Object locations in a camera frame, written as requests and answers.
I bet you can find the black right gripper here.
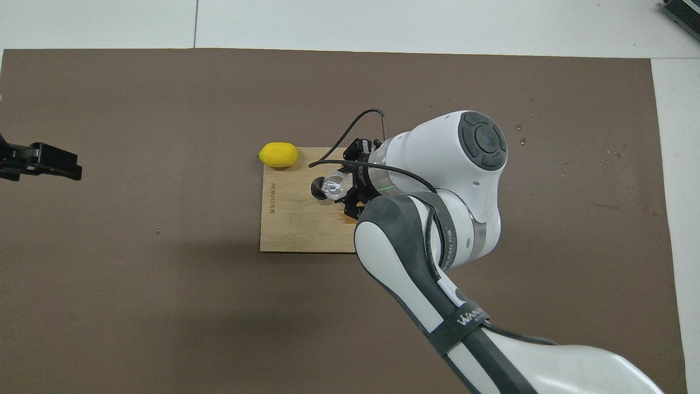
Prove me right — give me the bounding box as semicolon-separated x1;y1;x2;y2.
341;137;384;221

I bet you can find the brown table mat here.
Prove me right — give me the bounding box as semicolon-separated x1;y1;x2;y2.
0;48;687;394

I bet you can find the small clear glass cup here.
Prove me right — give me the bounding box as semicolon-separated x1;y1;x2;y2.
322;171;354;201

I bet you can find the steel double jigger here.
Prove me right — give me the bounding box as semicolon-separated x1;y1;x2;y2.
310;176;335;205

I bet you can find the grey striped box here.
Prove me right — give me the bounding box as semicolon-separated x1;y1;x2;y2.
661;0;700;40

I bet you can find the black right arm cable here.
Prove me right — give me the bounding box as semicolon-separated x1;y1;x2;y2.
308;108;439;195

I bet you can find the yellow lemon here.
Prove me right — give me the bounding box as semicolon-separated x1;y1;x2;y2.
258;142;300;169

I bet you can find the wooden cutting board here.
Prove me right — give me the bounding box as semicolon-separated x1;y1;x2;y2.
260;146;384;254

